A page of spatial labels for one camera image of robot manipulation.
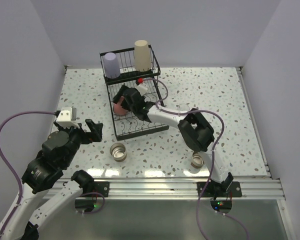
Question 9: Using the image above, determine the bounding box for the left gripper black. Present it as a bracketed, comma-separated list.
[54, 118, 103, 167]

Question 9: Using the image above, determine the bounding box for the coral pink plastic cup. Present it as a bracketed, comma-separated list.
[113, 96, 130, 116]

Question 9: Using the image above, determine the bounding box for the lilac plastic cup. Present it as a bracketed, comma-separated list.
[103, 52, 121, 79]

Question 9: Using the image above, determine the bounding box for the beige plastic cup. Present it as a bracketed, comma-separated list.
[134, 40, 152, 72]

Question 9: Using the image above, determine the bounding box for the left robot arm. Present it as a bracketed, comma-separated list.
[0, 119, 104, 240]

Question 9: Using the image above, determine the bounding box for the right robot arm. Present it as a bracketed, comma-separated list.
[113, 84, 234, 198]

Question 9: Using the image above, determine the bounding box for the clear plastic cup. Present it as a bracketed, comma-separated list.
[176, 103, 190, 112]

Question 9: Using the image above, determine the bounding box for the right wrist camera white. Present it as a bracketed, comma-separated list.
[135, 78, 148, 96]

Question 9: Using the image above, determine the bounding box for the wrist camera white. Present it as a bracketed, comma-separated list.
[55, 107, 80, 128]
[135, 78, 148, 96]

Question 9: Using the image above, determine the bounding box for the black wire dish rack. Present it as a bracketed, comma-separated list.
[99, 44, 169, 141]

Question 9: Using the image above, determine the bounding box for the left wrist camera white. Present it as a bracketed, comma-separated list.
[55, 107, 80, 128]

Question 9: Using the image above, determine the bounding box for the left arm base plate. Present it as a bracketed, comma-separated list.
[64, 181, 110, 198]

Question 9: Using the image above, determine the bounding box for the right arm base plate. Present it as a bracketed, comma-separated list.
[201, 181, 243, 198]

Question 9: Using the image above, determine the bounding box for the aluminium front rail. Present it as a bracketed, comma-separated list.
[22, 176, 286, 201]

